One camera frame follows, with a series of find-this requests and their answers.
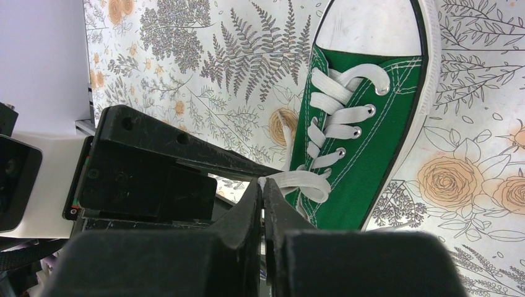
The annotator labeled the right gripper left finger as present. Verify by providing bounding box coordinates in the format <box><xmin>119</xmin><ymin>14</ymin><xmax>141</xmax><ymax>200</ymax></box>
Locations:
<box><xmin>43</xmin><ymin>179</ymin><xmax>262</xmax><ymax>296</ymax></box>

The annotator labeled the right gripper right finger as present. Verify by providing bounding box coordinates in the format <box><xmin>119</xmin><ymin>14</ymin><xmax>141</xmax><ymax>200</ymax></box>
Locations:
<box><xmin>262</xmin><ymin>178</ymin><xmax>466</xmax><ymax>296</ymax></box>

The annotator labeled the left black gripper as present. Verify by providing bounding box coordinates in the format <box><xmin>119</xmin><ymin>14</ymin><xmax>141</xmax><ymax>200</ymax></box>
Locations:
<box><xmin>63</xmin><ymin>105</ymin><xmax>281</xmax><ymax>232</ymax></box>

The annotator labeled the white shoelace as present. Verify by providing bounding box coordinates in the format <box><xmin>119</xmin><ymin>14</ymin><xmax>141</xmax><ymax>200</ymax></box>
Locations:
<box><xmin>270</xmin><ymin>63</ymin><xmax>391</xmax><ymax>204</ymax></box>

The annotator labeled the green white sneaker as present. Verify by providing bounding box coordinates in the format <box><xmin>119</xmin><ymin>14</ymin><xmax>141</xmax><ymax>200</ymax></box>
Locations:
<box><xmin>285</xmin><ymin>1</ymin><xmax>441</xmax><ymax>230</ymax></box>

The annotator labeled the floral patterned table mat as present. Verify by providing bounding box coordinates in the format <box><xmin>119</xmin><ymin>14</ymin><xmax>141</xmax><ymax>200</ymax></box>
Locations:
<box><xmin>84</xmin><ymin>1</ymin><xmax>524</xmax><ymax>296</ymax></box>

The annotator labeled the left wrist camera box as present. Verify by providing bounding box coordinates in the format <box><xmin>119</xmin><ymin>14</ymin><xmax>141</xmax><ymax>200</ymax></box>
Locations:
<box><xmin>1</xmin><ymin>104</ymin><xmax>93</xmax><ymax>239</ymax></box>

